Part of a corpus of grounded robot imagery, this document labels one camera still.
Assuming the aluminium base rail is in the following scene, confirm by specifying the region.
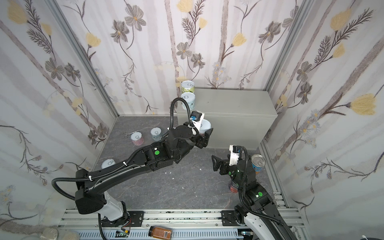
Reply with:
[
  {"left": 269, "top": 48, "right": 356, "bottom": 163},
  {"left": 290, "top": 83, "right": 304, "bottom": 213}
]
[{"left": 58, "top": 210, "right": 259, "bottom": 240}]

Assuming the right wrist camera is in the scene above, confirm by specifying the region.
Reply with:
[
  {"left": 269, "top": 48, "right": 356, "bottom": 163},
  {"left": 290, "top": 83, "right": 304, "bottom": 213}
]
[{"left": 229, "top": 145, "right": 242, "bottom": 166}]

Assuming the teal can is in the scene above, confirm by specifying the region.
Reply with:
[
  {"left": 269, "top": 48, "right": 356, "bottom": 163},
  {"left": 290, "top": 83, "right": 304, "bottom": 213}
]
[
  {"left": 181, "top": 92, "right": 196, "bottom": 111},
  {"left": 199, "top": 119, "right": 212, "bottom": 135},
  {"left": 150, "top": 127, "right": 162, "bottom": 142}
]

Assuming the orange label can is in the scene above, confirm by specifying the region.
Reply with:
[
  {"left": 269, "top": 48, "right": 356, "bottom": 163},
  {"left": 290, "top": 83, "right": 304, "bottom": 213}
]
[{"left": 101, "top": 159, "right": 116, "bottom": 169}]

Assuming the pink label can back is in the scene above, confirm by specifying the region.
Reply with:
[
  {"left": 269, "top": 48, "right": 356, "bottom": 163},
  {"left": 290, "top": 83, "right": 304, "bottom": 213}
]
[{"left": 131, "top": 132, "right": 144, "bottom": 146}]

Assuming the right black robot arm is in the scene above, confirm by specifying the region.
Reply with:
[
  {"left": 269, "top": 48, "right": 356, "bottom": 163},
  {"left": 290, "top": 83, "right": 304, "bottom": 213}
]
[{"left": 212, "top": 146, "right": 297, "bottom": 240}]

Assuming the red dark label can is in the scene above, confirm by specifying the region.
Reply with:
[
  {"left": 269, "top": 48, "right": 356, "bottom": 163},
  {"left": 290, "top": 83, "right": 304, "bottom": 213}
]
[{"left": 229, "top": 180, "right": 239, "bottom": 194}]

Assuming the green label can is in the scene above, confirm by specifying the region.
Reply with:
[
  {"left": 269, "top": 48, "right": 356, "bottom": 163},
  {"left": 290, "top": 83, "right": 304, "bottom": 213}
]
[{"left": 181, "top": 81, "right": 195, "bottom": 94}]

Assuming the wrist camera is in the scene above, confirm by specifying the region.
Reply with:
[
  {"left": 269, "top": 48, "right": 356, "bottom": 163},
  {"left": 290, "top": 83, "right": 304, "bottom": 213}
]
[
  {"left": 189, "top": 111, "right": 205, "bottom": 129},
  {"left": 229, "top": 145, "right": 242, "bottom": 166}
]

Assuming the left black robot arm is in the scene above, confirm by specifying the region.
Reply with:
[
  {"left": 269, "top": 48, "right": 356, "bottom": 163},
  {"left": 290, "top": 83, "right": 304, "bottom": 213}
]
[{"left": 52, "top": 98, "right": 213, "bottom": 227}]

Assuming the orange brown bottle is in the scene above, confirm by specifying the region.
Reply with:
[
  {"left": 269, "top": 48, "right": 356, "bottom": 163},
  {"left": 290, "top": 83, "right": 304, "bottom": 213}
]
[{"left": 149, "top": 226, "right": 172, "bottom": 240}]

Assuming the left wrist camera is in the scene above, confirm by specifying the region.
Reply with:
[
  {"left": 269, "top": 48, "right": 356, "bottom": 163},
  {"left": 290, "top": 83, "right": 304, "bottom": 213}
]
[{"left": 189, "top": 111, "right": 205, "bottom": 129}]

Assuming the blue label can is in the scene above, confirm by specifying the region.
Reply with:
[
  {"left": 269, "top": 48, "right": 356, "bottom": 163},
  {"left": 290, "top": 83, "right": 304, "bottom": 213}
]
[{"left": 251, "top": 154, "right": 266, "bottom": 175}]

